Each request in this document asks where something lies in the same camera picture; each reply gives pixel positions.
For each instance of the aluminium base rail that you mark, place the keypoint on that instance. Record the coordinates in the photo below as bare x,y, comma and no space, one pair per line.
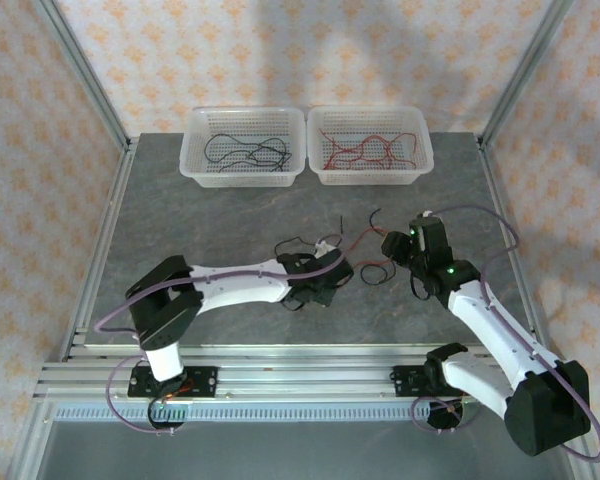
305,380

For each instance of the white perforated plastic basket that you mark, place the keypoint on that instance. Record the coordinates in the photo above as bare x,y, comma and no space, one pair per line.
240,125
360,120

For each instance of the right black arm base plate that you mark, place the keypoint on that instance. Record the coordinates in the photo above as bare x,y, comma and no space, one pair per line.
405,382

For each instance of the aluminium table edge rail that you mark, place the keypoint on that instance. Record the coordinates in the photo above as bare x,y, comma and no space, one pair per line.
500,200
107,235

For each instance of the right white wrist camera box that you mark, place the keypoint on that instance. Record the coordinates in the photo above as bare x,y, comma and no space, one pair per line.
427,214

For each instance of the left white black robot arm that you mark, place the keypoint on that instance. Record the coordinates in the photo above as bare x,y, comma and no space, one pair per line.
240,287

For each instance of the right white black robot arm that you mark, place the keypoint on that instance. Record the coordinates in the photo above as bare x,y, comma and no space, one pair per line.
495,330

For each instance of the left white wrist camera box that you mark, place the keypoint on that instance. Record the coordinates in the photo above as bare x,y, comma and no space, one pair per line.
325,248

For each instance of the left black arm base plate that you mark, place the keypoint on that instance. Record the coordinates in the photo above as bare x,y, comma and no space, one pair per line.
205,382

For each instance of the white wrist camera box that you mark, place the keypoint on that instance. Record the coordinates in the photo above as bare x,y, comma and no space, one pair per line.
427,214
325,248

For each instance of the aluminium frame post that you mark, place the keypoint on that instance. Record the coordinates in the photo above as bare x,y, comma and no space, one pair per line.
80,65
525,60

